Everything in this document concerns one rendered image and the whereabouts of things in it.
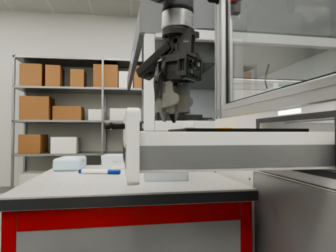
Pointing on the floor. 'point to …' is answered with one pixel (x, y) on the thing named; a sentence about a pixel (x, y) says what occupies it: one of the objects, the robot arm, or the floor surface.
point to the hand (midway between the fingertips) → (166, 116)
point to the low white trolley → (127, 214)
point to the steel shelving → (68, 61)
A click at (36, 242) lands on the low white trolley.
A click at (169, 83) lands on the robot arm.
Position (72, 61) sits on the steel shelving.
